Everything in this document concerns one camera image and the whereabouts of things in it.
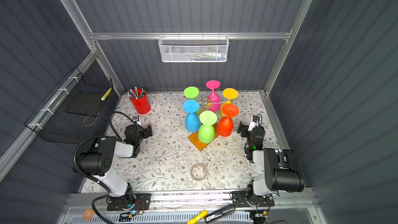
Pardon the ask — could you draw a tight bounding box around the red wine glass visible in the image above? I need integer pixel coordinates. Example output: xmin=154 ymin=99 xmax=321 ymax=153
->
xmin=217 ymin=104 xmax=239 ymax=137

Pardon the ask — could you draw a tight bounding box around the green wine glass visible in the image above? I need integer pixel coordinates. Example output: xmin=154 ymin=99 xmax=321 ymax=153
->
xmin=183 ymin=86 xmax=201 ymax=116
xmin=198 ymin=111 xmax=218 ymax=144

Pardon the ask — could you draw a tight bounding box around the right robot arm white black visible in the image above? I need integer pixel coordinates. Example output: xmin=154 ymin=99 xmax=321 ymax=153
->
xmin=237 ymin=122 xmax=305 ymax=207

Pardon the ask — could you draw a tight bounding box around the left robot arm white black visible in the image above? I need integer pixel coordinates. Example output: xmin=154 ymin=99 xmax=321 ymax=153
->
xmin=73 ymin=111 xmax=153 ymax=214

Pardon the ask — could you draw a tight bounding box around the yellow wine glass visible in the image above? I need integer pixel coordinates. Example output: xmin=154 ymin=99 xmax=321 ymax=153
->
xmin=220 ymin=88 xmax=238 ymax=117

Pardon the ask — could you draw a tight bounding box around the pink wine glass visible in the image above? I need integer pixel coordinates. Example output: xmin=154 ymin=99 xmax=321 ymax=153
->
xmin=206 ymin=80 xmax=221 ymax=112

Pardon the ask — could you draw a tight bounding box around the blue wine glass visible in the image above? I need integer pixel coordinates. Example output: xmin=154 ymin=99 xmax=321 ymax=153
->
xmin=183 ymin=100 xmax=201 ymax=133

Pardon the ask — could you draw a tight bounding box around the red pencil cup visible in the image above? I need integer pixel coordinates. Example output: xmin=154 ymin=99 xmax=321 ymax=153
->
xmin=127 ymin=87 xmax=151 ymax=114

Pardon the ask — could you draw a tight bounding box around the floral table mat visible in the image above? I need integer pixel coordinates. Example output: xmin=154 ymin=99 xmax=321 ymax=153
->
xmin=80 ymin=91 xmax=282 ymax=194

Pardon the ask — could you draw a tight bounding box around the clear tape roll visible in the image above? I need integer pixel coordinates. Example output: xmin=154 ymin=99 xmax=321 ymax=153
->
xmin=190 ymin=163 xmax=208 ymax=181

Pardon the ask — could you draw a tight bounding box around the black handheld device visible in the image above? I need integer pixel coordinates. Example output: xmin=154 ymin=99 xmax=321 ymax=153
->
xmin=204 ymin=204 xmax=236 ymax=224

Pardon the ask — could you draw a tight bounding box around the yellow marker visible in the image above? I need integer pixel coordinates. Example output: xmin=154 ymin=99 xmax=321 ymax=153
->
xmin=187 ymin=210 xmax=207 ymax=224

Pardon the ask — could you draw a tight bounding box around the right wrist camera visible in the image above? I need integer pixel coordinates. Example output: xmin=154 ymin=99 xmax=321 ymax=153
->
xmin=248 ymin=115 xmax=261 ymax=132

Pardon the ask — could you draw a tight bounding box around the black wire basket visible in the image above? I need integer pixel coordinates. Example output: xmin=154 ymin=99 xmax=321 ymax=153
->
xmin=25 ymin=67 xmax=114 ymax=144

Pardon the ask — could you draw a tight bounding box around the white wire mesh basket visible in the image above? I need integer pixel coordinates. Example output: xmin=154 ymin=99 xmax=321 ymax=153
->
xmin=158 ymin=36 xmax=230 ymax=63

